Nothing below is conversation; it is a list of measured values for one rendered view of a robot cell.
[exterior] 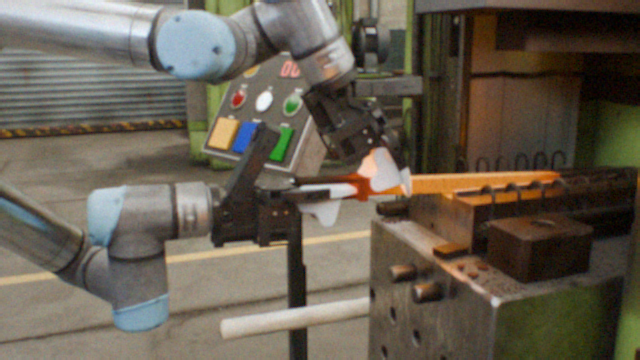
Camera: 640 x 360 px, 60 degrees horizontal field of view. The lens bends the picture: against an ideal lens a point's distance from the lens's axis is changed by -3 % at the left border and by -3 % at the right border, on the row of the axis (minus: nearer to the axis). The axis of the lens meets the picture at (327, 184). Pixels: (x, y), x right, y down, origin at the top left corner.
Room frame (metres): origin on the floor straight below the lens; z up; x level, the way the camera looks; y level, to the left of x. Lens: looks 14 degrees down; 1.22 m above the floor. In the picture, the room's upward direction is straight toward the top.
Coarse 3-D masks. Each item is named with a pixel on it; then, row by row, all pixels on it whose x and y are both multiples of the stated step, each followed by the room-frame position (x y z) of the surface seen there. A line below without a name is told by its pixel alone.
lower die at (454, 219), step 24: (576, 168) 1.10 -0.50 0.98; (600, 168) 1.05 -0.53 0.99; (456, 192) 0.84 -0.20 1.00; (528, 192) 0.86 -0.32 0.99; (552, 192) 0.86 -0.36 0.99; (576, 192) 0.86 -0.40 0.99; (600, 192) 0.88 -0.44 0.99; (624, 192) 0.89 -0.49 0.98; (408, 216) 0.98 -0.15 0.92; (432, 216) 0.90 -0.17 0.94; (456, 216) 0.84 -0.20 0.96; (480, 216) 0.80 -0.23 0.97; (504, 216) 0.81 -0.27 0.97; (456, 240) 0.83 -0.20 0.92
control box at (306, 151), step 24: (264, 72) 1.39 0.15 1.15; (288, 96) 1.28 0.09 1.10; (216, 120) 1.42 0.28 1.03; (240, 120) 1.35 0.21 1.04; (264, 120) 1.30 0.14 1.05; (288, 120) 1.24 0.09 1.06; (312, 120) 1.20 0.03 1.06; (312, 144) 1.20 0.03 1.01; (264, 168) 1.25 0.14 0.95; (288, 168) 1.16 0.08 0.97; (312, 168) 1.20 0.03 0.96
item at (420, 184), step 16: (320, 176) 0.81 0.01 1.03; (336, 176) 0.81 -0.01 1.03; (352, 176) 0.82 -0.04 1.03; (416, 176) 0.85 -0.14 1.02; (432, 176) 0.86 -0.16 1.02; (448, 176) 0.87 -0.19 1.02; (464, 176) 0.87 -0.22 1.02; (480, 176) 0.88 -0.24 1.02; (496, 176) 0.88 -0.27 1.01; (512, 176) 0.89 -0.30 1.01; (528, 176) 0.90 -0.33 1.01; (544, 176) 0.91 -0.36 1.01; (368, 192) 0.80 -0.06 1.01; (384, 192) 0.81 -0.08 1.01; (400, 192) 0.82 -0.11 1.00; (416, 192) 0.83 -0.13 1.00; (432, 192) 0.84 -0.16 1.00
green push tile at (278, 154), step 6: (282, 132) 1.22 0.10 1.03; (288, 132) 1.21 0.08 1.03; (282, 138) 1.21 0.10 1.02; (288, 138) 1.20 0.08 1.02; (282, 144) 1.20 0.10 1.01; (288, 144) 1.20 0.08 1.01; (276, 150) 1.21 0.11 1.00; (282, 150) 1.19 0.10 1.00; (270, 156) 1.21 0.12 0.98; (276, 156) 1.20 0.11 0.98; (282, 156) 1.19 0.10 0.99
